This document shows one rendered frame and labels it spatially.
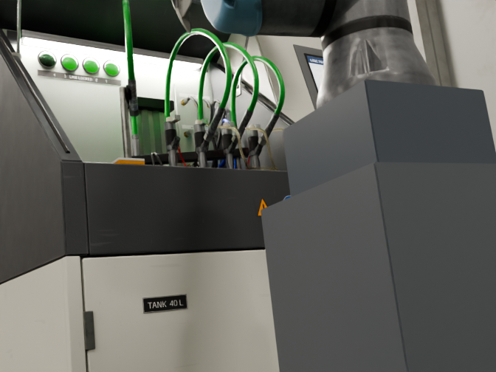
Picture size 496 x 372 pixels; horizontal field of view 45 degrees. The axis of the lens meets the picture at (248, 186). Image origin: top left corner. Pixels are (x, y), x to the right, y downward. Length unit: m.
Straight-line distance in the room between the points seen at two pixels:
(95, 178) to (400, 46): 0.56
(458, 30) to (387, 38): 3.10
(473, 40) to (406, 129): 3.10
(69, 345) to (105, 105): 0.87
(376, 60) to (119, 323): 0.60
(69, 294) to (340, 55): 0.57
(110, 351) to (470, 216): 0.62
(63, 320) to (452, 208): 0.65
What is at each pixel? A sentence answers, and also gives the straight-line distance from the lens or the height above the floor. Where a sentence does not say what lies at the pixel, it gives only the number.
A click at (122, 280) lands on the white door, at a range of 1.05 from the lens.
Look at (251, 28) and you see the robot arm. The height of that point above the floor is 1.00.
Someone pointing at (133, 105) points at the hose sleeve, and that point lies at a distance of 1.37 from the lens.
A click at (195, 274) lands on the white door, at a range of 1.11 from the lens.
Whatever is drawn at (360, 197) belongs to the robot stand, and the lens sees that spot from 0.61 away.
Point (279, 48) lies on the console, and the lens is 1.85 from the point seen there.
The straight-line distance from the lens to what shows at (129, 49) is 1.32.
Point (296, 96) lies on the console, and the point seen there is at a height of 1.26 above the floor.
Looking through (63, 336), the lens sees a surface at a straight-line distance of 1.04.
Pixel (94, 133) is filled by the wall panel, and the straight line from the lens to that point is 1.69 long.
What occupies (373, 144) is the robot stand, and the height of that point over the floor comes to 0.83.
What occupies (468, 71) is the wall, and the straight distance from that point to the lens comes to 3.76.
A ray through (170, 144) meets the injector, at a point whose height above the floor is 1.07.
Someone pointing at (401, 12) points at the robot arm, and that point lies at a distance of 0.79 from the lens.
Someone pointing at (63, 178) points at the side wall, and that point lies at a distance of 1.04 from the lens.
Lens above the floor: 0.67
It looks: 11 degrees up
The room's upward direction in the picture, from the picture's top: 6 degrees counter-clockwise
